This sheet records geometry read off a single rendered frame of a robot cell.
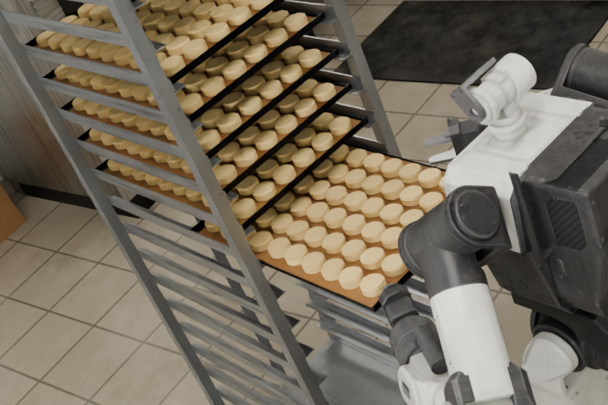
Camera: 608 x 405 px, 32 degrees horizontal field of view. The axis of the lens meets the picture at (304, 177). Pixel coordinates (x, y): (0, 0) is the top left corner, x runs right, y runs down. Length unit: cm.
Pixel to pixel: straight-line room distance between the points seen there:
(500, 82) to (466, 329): 39
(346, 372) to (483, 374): 174
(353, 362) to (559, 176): 176
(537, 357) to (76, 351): 250
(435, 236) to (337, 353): 178
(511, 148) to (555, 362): 44
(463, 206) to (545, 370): 52
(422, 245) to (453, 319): 13
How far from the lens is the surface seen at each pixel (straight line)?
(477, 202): 155
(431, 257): 156
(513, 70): 166
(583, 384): 206
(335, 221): 221
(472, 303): 153
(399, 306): 190
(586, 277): 167
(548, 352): 191
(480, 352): 151
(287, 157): 232
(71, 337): 423
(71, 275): 457
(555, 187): 157
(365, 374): 319
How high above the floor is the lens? 231
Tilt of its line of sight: 31 degrees down
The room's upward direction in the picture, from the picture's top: 24 degrees counter-clockwise
